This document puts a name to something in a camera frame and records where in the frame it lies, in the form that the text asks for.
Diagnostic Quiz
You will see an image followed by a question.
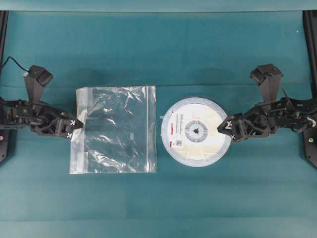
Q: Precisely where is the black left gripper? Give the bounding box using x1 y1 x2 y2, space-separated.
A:
29 102 84 139

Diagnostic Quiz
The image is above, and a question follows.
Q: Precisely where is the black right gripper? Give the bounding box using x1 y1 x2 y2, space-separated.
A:
217 103 272 142

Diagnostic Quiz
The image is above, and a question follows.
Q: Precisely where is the white component reel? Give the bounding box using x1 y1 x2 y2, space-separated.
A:
160 97 231 167

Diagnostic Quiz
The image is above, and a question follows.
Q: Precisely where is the clear zip bag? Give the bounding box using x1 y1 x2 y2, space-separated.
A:
69 86 157 175

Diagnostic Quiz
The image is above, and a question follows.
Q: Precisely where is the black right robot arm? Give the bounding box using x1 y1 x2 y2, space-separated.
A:
217 97 317 142

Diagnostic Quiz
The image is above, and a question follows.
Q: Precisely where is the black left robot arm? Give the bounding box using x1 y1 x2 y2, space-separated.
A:
0 99 84 139

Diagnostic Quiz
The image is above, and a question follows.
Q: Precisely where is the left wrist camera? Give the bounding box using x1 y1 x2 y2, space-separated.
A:
23 65 53 102

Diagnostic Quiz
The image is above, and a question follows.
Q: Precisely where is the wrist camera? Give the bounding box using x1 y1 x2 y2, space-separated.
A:
250 63 283 103
23 65 53 102

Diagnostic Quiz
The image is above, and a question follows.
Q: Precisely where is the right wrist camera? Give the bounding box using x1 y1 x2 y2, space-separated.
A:
250 63 283 103

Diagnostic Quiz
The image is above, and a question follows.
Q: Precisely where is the left camera cable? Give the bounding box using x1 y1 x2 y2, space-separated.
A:
0 56 32 74

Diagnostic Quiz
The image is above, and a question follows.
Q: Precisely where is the right black frame rail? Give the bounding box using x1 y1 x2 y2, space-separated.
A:
303 10 317 98

